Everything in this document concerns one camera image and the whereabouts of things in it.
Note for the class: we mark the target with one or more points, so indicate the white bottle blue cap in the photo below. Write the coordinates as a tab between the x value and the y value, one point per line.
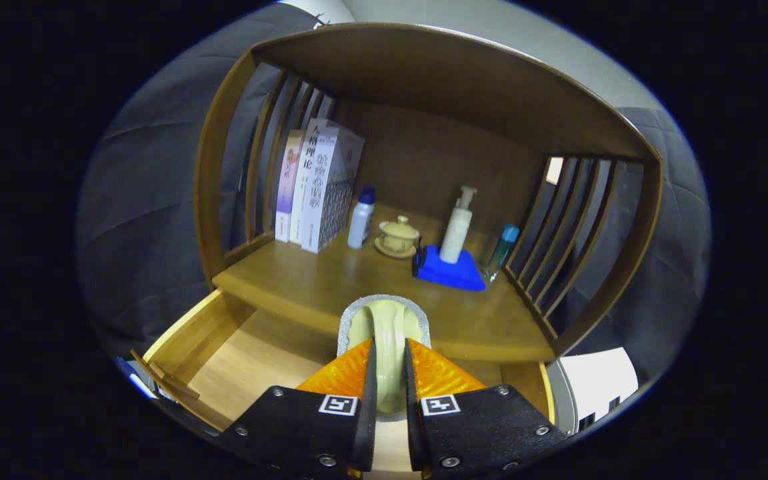
360	223

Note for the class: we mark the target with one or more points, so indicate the white drawer unit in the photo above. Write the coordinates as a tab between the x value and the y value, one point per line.
597	380

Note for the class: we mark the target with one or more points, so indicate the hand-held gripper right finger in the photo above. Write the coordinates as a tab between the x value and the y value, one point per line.
412	420

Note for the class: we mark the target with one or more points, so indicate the yellow lidded teacup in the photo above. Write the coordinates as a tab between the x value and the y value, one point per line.
397	236

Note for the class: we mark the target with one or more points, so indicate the wooden countertop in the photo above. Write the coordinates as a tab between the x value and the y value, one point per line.
304	280

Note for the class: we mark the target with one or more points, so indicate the pink purple book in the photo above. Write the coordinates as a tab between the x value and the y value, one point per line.
287	186

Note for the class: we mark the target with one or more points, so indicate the clear bottle teal cap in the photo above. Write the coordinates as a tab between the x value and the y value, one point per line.
500	253

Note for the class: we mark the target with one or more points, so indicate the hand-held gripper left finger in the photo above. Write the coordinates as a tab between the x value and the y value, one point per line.
369	413

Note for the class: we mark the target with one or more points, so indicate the wooden cabinet with slatted sides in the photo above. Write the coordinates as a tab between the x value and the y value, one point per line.
437	153

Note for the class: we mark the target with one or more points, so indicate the blue cloth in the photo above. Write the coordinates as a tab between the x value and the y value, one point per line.
450	274

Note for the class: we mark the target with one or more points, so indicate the white patterned book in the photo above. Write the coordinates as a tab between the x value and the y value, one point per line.
330	193

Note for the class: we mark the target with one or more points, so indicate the wooden drawer with black knob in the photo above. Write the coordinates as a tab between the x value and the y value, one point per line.
257	360

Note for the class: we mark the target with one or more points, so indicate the white pump bottle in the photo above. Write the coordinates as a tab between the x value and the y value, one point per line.
456	233

